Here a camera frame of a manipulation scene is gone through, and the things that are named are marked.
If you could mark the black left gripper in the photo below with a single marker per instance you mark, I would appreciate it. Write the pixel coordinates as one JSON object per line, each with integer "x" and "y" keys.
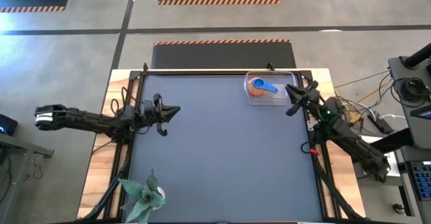
{"x": 160, "y": 116}

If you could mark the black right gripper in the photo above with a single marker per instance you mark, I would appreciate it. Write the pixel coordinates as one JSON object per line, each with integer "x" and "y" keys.
{"x": 313, "y": 101}

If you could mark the blue measuring cup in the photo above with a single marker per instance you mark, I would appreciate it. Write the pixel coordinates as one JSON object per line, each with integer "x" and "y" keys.
{"x": 258, "y": 83}

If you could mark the orange measuring cup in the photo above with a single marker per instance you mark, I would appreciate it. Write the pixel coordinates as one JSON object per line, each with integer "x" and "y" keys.
{"x": 253, "y": 92}

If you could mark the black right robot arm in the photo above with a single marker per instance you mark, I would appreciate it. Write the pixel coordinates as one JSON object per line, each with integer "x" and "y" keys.
{"x": 353, "y": 143}

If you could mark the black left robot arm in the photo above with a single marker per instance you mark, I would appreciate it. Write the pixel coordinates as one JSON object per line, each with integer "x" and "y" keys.
{"x": 84, "y": 119}

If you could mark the clear plastic basket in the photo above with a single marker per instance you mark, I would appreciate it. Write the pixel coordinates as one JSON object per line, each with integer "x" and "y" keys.
{"x": 286, "y": 99}

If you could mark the green artificial succulent plant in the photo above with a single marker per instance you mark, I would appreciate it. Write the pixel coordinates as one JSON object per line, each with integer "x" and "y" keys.
{"x": 143, "y": 197}

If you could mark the white box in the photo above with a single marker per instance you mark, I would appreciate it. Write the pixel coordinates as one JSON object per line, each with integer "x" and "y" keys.
{"x": 395, "y": 170}

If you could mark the grey equipment cart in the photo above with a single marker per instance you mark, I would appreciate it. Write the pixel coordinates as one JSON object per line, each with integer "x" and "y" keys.
{"x": 421, "y": 123}

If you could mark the dark keypad panel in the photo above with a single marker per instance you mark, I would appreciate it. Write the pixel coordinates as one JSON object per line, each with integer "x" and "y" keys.
{"x": 421, "y": 180}

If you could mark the grey metal stand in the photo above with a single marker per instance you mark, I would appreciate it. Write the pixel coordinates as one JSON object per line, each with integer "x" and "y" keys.
{"x": 17, "y": 156}

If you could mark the dark device with blue light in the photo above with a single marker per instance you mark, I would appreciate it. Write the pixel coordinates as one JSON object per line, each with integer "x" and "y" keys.
{"x": 7, "y": 124}

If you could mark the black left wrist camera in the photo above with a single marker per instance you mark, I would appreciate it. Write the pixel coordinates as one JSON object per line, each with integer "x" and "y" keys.
{"x": 149, "y": 107}

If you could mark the black table frame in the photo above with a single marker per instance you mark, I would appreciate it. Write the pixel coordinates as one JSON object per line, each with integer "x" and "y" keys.
{"x": 139, "y": 150}

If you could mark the black frame strut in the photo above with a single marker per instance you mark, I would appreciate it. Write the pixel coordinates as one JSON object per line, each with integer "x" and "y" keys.
{"x": 333, "y": 193}
{"x": 107, "y": 193}

